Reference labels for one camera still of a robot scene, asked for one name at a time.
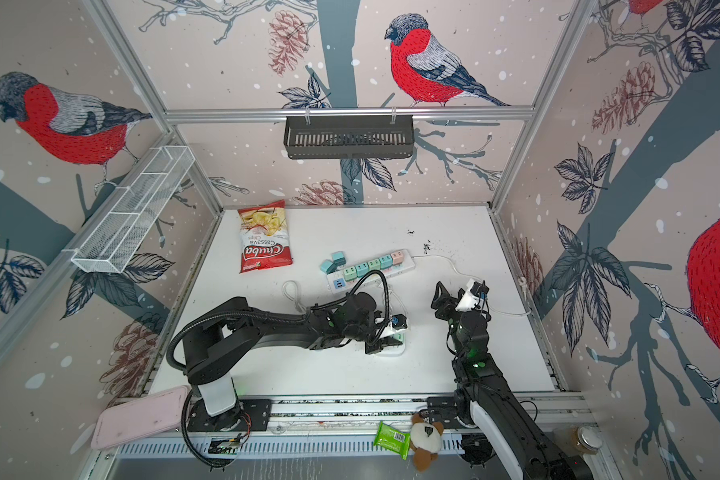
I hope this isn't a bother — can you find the black wire basket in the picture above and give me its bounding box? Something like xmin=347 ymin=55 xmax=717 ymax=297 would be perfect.
xmin=283 ymin=115 xmax=415 ymax=160

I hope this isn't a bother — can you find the red white cassava chips bag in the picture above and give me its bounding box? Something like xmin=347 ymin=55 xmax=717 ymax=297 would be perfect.
xmin=238 ymin=200 xmax=293 ymax=273

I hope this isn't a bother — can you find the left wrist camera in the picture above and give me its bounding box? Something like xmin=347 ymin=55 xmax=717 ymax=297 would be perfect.
xmin=387 ymin=314 xmax=408 ymax=334

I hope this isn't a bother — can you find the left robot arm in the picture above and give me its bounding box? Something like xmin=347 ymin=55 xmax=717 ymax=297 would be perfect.
xmin=165 ymin=270 xmax=406 ymax=470

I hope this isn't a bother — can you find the pink plug adapter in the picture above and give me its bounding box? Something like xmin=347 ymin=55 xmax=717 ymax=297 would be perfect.
xmin=391 ymin=251 xmax=404 ymax=265

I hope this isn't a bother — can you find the pink tray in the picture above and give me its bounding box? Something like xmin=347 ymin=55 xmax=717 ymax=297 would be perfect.
xmin=91 ymin=385 xmax=190 ymax=450

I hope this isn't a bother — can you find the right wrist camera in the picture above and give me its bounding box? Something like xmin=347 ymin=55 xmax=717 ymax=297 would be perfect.
xmin=455 ymin=279 xmax=489 ymax=312

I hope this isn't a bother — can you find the white mesh wall basket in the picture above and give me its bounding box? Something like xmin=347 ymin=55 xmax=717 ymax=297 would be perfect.
xmin=71 ymin=145 xmax=195 ymax=273

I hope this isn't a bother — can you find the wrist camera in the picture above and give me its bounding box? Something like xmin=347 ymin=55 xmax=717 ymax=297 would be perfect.
xmin=455 ymin=279 xmax=489 ymax=312
xmin=387 ymin=314 xmax=408 ymax=334

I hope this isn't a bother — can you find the brown white plush toy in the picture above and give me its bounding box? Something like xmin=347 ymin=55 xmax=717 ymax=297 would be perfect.
xmin=409 ymin=412 xmax=445 ymax=472

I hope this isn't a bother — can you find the glass jar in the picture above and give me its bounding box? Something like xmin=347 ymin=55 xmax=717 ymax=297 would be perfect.
xmin=553 ymin=426 xmax=604 ymax=456

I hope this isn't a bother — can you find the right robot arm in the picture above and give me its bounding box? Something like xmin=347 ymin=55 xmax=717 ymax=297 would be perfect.
xmin=431 ymin=282 xmax=593 ymax=479

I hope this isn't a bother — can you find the green wipes packet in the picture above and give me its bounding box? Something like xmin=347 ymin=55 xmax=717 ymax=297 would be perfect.
xmin=373 ymin=422 xmax=410 ymax=460

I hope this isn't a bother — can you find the white cube power socket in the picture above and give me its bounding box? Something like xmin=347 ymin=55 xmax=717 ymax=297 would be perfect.
xmin=376 ymin=326 xmax=407 ymax=357

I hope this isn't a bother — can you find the white power cable blue cube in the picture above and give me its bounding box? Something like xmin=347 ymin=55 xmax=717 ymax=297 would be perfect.
xmin=282 ymin=280 xmax=307 ymax=313

